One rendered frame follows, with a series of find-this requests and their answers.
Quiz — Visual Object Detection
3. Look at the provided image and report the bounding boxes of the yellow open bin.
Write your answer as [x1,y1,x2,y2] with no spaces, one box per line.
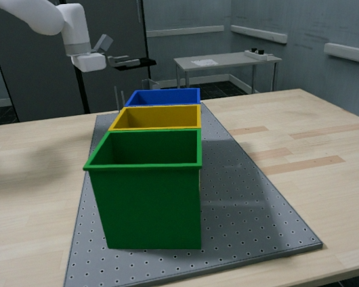
[108,104,201,131]

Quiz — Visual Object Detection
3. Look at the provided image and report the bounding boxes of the blue bin with label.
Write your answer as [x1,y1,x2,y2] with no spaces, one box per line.
[124,88,200,107]

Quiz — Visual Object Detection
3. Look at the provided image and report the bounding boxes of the green bin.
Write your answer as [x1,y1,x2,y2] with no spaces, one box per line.
[83,129,202,249]

